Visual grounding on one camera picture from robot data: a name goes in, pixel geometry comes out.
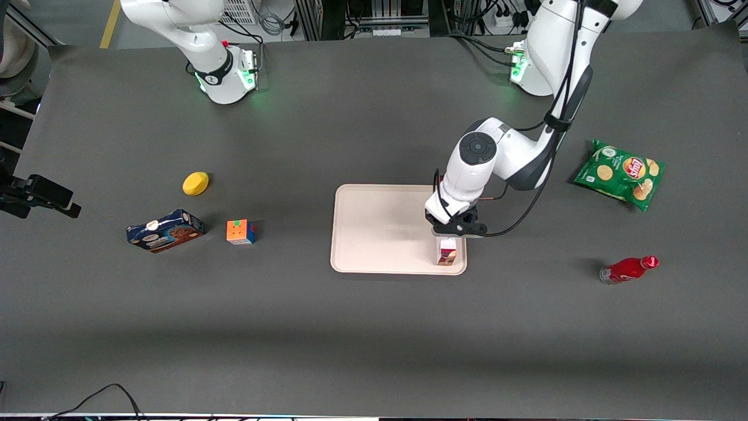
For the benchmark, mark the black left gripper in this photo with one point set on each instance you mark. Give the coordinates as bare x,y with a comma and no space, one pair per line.
442,229

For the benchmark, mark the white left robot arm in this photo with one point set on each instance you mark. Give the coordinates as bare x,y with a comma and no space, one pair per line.
514,152

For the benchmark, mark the red soda bottle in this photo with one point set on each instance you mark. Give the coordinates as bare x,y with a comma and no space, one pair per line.
625,270

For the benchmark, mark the beige plastic tray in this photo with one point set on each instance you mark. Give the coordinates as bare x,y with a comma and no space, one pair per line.
380,231

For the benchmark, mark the green chips bag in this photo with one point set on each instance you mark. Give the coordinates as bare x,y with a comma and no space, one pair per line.
620,173

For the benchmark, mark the beige chair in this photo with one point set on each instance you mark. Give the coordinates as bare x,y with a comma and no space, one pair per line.
14,41

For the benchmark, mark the yellow round sponge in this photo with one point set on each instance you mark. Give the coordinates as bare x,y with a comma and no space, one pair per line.
196,183

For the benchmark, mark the blue cookie box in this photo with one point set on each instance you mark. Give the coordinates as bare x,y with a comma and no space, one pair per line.
166,231

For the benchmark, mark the aluminium equipment rack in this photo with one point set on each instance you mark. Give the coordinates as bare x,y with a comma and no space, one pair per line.
362,17

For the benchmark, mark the colourful puzzle cube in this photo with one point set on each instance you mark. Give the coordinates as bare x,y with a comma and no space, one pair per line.
241,232

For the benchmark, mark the red tartan cookie box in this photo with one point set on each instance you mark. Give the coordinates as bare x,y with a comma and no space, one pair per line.
447,251

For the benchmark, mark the white power strip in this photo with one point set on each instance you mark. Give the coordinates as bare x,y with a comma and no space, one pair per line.
507,21

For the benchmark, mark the white mesh basket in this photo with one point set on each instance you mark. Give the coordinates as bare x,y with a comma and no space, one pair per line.
238,10

